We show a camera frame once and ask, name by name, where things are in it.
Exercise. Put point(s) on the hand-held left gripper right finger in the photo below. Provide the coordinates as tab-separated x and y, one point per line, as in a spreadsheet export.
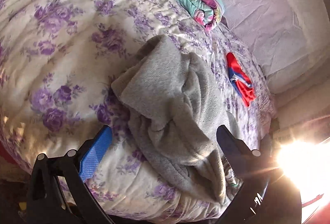
229	142

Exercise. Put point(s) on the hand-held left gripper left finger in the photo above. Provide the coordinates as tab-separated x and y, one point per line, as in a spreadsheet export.
96	151

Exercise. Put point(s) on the grey fleece pants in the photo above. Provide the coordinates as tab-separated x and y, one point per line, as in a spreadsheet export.
167	95

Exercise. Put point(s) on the red and blue shorts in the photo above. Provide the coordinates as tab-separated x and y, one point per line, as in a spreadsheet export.
241	82

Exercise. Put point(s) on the purple floral bed sheet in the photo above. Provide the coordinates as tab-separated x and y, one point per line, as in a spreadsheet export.
64	46

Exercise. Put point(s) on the white lace cover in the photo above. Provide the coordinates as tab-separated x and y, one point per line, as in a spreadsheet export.
257	7

